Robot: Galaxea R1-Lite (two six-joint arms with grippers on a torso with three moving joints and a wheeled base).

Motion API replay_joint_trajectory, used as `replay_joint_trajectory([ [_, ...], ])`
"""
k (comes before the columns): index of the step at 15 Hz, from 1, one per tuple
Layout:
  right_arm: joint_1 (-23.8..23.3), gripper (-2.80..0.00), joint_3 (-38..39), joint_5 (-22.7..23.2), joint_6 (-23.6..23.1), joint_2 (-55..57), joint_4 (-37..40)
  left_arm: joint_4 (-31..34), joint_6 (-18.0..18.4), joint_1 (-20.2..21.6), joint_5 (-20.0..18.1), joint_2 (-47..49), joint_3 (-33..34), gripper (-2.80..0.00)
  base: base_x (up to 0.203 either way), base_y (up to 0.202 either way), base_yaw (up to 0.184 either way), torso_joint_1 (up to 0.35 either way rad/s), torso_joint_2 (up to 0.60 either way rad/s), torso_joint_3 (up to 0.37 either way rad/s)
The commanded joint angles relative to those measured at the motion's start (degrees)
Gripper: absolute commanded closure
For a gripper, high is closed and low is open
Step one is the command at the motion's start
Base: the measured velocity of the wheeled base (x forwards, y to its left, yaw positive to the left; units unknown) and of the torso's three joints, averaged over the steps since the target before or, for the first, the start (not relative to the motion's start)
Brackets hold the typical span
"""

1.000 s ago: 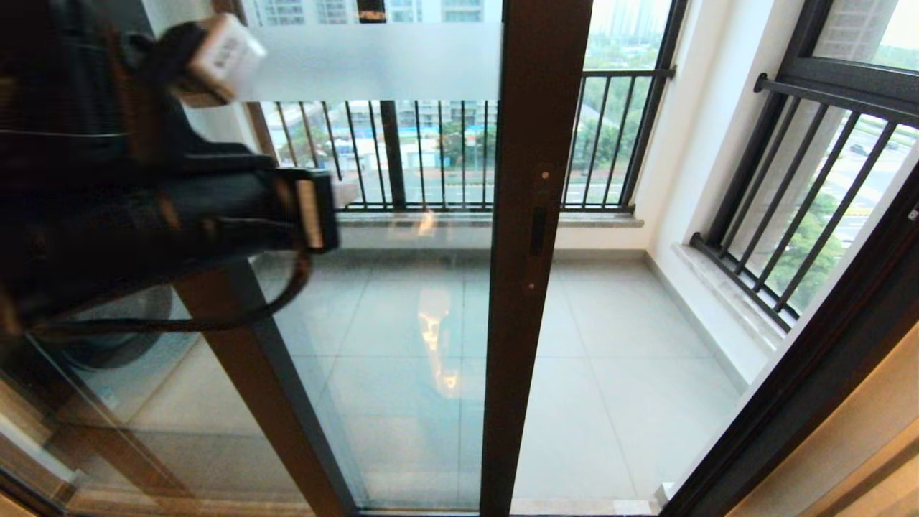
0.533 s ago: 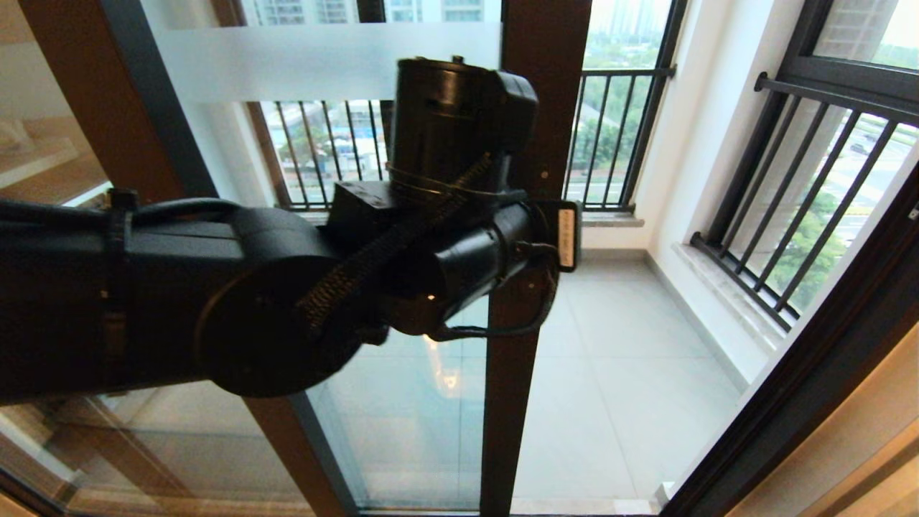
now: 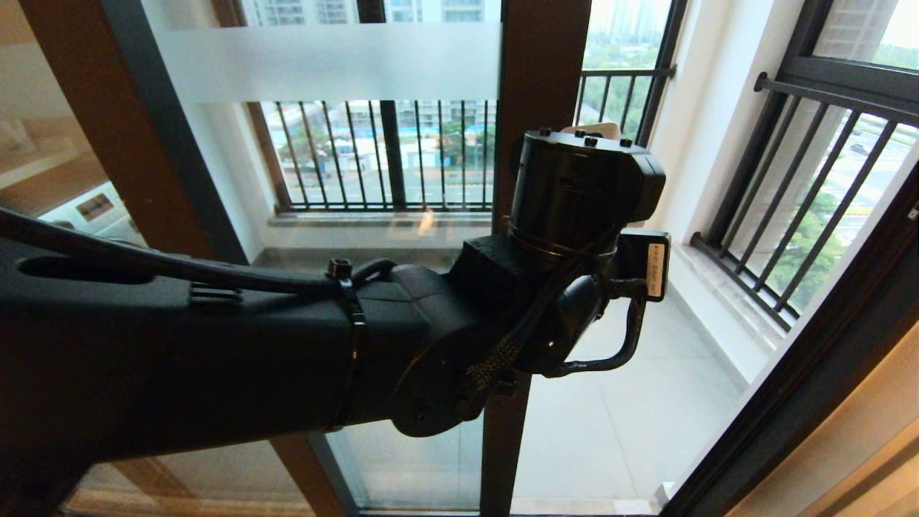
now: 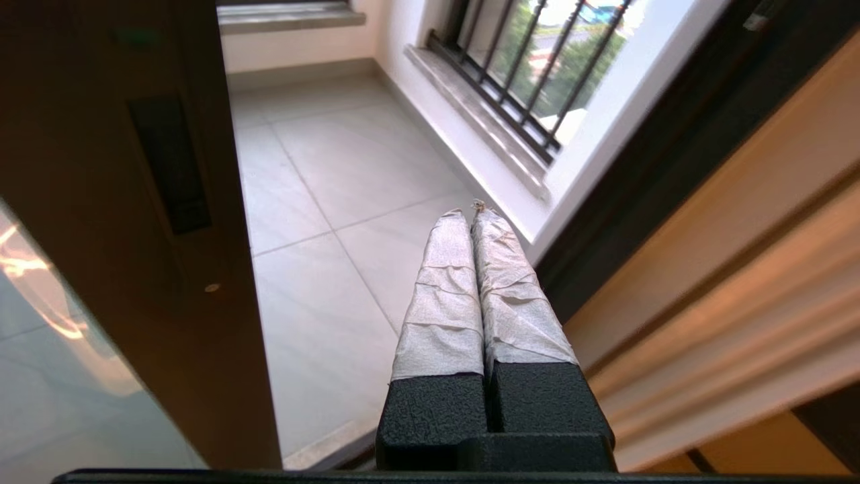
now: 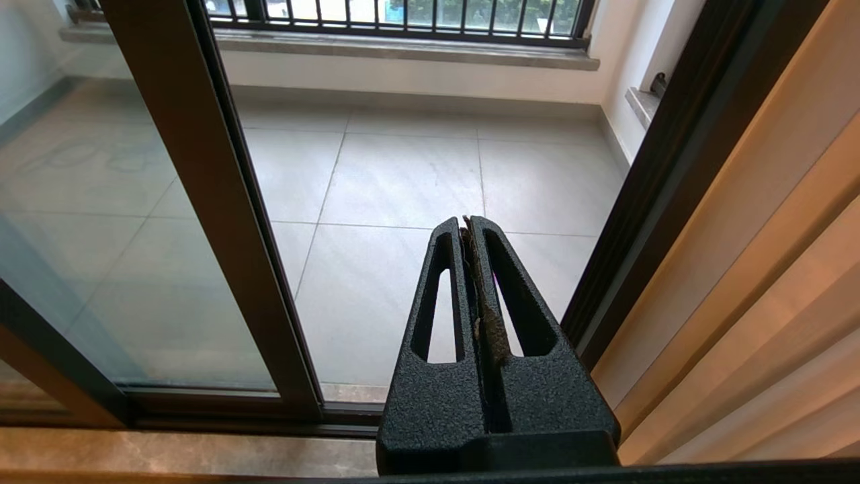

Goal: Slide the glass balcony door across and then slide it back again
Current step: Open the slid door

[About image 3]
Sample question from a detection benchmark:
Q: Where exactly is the brown-framed sliding glass door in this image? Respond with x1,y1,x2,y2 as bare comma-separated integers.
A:
154,0,593,517

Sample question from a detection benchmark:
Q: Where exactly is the black long window railing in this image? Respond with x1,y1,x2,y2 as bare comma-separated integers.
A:
258,65,677,215

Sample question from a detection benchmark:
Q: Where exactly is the short grey stone window sill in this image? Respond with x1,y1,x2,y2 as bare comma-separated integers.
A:
673,243,783,349

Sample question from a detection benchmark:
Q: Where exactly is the long grey stone window sill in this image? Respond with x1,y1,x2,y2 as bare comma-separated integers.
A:
269,210,514,229

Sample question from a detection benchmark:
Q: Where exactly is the black short window railing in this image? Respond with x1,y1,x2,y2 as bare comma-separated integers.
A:
691,72,919,332

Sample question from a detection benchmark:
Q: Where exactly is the black zip tie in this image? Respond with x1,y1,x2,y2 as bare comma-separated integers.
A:
327,258,368,432

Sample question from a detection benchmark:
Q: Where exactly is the brown-framed fixed glass door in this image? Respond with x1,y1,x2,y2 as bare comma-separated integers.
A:
0,0,360,517

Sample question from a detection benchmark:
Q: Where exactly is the silver front-load washing machine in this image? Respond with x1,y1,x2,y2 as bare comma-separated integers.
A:
36,180,148,248

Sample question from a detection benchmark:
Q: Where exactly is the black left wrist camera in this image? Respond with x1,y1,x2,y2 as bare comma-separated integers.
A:
619,230,672,302

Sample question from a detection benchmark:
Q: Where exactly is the black left camera cable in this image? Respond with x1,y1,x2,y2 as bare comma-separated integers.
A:
542,279,649,379

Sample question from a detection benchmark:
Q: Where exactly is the braided sleeve cable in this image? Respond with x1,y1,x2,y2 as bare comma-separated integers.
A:
459,266,582,421

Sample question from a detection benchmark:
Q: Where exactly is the dark wide window frame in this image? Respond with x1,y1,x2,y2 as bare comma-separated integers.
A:
212,0,690,214

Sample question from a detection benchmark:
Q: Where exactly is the dark narrow window frame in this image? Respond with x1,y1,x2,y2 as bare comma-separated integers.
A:
722,0,919,238

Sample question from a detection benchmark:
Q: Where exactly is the dark door frame jamb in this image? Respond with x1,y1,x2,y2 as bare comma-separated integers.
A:
661,172,919,517

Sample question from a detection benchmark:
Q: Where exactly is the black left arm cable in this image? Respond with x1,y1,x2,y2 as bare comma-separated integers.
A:
0,207,399,297

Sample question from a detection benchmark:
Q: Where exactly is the cream wall shelf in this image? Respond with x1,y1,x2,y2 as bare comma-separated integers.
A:
0,118,81,191

